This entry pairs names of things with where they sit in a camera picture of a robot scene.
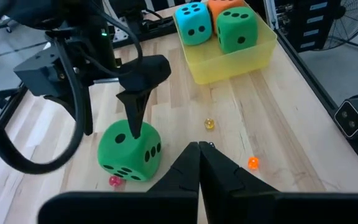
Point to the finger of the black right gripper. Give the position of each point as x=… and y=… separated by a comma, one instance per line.
x=89, y=118
x=135, y=112

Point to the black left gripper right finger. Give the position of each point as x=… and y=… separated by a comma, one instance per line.
x=244, y=205

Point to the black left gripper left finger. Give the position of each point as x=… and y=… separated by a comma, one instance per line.
x=166, y=205

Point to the small orange translucent die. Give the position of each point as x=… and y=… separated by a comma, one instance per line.
x=253, y=163

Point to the green foam die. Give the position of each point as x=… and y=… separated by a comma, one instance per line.
x=126, y=155
x=232, y=34

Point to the small pink die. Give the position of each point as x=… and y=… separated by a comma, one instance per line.
x=115, y=181

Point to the small yellow translucent die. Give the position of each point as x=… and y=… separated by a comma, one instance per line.
x=209, y=124

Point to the cyan foam die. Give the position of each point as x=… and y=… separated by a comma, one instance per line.
x=182, y=28

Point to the orange foam die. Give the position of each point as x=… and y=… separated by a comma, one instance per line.
x=219, y=7

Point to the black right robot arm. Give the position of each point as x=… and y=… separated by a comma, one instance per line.
x=57, y=12

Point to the yellow plastic bin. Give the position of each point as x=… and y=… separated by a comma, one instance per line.
x=228, y=68

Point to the black drawer cabinet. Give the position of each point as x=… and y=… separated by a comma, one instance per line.
x=297, y=28

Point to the black floor fan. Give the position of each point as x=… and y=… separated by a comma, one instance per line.
x=340, y=9

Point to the black table-level camera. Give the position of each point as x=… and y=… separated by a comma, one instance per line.
x=350, y=118

